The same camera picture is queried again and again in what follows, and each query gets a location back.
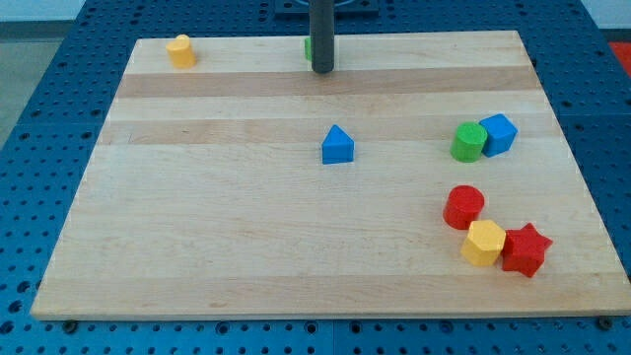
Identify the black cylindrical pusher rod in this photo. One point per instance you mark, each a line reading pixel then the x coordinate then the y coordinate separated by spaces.
pixel 321 14

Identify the green circle block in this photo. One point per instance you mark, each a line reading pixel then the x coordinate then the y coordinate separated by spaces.
pixel 469 141

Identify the red circle block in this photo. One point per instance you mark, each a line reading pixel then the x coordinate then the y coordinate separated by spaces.
pixel 463 206

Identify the yellow hexagon block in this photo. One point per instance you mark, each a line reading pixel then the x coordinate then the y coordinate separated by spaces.
pixel 484 243

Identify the green block behind rod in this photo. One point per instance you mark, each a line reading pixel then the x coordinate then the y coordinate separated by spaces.
pixel 308 48

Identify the blue triangle block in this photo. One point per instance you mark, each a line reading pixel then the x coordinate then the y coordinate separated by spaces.
pixel 337 147

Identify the yellow block top left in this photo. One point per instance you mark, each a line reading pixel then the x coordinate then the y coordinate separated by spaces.
pixel 180 52

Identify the wooden board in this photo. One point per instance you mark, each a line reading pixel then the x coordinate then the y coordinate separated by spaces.
pixel 206 197

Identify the blue cube block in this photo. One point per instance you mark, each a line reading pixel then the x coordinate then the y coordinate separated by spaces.
pixel 501 133

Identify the red star block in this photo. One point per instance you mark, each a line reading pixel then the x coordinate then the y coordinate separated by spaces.
pixel 524 250

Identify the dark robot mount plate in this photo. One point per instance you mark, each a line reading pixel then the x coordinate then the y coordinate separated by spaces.
pixel 298 8

